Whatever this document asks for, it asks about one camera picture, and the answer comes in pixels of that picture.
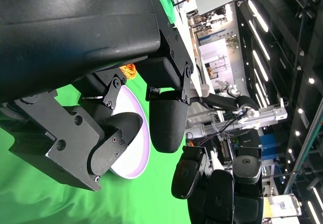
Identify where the black strap with carabiner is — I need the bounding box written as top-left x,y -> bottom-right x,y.
189,81 -> 260,116

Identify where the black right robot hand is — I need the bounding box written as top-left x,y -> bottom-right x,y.
171,145 -> 264,224

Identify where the lavender round plate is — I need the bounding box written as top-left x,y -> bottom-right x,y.
108,85 -> 151,180

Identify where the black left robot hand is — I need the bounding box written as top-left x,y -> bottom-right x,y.
0,0 -> 194,192

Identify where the green tablecloth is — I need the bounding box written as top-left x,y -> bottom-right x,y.
0,0 -> 192,224

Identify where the grey aluminium stand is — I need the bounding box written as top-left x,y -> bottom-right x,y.
248,99 -> 288,124

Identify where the orange wicker basket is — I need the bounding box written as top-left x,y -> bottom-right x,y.
119,63 -> 137,80

